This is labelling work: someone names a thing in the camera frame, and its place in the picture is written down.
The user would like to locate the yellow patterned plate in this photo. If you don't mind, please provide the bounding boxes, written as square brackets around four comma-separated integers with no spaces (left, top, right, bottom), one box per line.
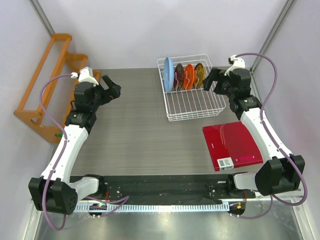
[193,63,206,89]

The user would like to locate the orange plate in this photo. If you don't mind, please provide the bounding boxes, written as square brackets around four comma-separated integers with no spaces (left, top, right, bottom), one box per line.
[183,64,195,90]

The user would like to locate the red floral plate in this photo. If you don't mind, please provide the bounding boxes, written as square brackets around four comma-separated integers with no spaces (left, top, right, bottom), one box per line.
[173,63,185,91]

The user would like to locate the light blue plate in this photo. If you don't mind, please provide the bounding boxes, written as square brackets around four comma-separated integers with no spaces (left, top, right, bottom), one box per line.
[163,57,174,93]

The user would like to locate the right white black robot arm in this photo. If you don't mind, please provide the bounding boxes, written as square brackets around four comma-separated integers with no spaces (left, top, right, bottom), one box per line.
[203,67,306,198]

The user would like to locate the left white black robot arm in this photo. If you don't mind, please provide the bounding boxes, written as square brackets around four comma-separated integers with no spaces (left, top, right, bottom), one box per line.
[28,75,121,215]

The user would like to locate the orange wooden rack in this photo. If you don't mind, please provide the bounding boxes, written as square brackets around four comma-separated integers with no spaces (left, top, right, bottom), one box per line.
[13,33,102,144]

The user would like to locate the red folder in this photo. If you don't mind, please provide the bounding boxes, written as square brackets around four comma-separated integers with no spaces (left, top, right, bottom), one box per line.
[202,121,263,172]

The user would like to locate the green black marker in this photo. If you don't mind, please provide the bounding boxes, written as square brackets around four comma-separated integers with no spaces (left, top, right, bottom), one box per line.
[56,132,63,138]

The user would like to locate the white wire dish rack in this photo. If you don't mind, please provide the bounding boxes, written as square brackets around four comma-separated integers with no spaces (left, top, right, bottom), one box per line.
[157,54,226,122]

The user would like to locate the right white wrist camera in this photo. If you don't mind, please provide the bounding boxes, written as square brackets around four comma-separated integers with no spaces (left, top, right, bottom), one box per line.
[224,55,246,76]

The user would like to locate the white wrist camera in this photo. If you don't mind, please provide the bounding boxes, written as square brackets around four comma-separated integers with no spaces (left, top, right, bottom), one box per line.
[224,55,246,76]
[71,66,99,87]

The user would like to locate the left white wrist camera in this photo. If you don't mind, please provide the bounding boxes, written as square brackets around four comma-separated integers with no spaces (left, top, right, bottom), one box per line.
[71,66,99,87]

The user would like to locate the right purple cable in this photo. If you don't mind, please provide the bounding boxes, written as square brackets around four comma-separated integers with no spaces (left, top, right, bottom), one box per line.
[236,52,309,220]

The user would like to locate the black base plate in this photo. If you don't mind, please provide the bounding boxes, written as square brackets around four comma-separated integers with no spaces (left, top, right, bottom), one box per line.
[69,172,257,205]

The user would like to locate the slotted metal rail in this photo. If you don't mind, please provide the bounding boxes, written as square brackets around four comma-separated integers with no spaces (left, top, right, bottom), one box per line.
[74,202,230,213]

